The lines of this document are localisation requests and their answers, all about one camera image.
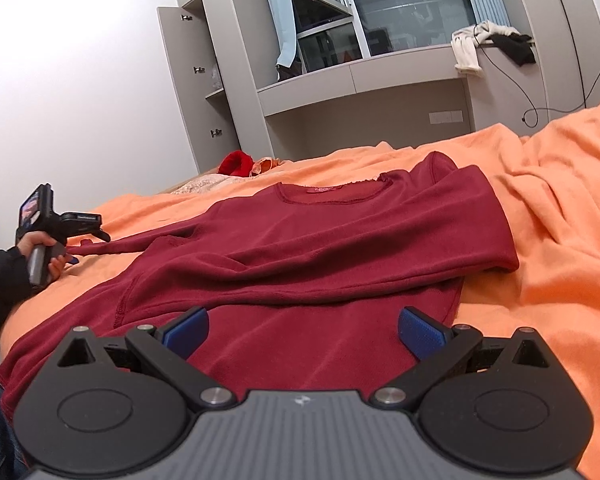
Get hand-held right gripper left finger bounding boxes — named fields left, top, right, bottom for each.
left=55, top=306, right=236, bottom=408

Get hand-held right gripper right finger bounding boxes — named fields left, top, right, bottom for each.
left=370, top=306, right=551, bottom=408

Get dark red sweater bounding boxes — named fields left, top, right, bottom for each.
left=0, top=151, right=520, bottom=423

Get person's left hand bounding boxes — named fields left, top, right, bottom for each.
left=16, top=231, right=72, bottom=282

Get pink lace pillow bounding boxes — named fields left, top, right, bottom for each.
left=169, top=172, right=242, bottom=197

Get bright red cloth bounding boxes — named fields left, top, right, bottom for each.
left=218, top=149, right=254, bottom=179

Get orange blanket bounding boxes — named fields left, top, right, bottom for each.
left=0, top=92, right=600, bottom=480

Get grey wardrobe with shelves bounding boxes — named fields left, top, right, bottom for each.
left=156, top=0, right=277, bottom=175

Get small orange cloth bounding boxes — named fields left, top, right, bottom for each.
left=250, top=156, right=287, bottom=179

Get grey window cabinet unit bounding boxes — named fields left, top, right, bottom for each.
left=256, top=52, right=476, bottom=162

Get dark cloth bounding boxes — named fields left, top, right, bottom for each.
left=275, top=57, right=304, bottom=82

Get light blue curtain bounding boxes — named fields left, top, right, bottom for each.
left=256, top=0, right=302, bottom=69

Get white garment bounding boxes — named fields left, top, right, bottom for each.
left=450, top=20, right=512, bottom=79

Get black garment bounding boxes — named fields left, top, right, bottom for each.
left=490, top=32, right=537, bottom=66

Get window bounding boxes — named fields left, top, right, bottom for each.
left=280, top=0, right=477, bottom=74

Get grey tall wardrobe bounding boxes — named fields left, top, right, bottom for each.
left=505, top=0, right=600, bottom=137

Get white wall socket plate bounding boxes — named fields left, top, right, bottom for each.
left=428, top=109, right=464, bottom=125

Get black charging cable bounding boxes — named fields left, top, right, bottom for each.
left=472, top=24, right=600, bottom=129

